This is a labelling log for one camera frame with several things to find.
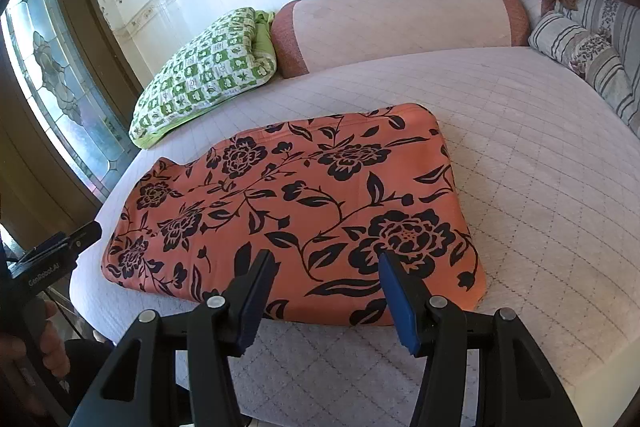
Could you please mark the person's left hand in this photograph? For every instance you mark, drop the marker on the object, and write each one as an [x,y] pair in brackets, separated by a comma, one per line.
[54,359]

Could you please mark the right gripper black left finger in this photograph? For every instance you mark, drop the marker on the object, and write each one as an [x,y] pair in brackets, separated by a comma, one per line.
[136,384]

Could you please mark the orange black floral shirt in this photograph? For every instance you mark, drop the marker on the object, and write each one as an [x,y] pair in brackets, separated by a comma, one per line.
[327,196]

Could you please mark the green white checkered pillow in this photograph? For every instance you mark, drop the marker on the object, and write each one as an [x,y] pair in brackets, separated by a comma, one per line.
[231,56]

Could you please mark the striped floral pillow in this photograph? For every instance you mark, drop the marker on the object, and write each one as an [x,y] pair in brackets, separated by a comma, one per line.
[591,57]

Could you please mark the pink quilted mattress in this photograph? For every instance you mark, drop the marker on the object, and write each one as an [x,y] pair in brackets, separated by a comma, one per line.
[547,177]

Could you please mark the stained glass wooden door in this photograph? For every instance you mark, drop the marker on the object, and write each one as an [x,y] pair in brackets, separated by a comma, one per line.
[67,95]

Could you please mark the striped floral back cushion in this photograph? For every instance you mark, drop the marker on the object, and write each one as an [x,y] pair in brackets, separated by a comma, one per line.
[618,23]

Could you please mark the pink bolster cushion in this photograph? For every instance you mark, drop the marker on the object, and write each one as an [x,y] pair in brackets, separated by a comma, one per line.
[314,35]

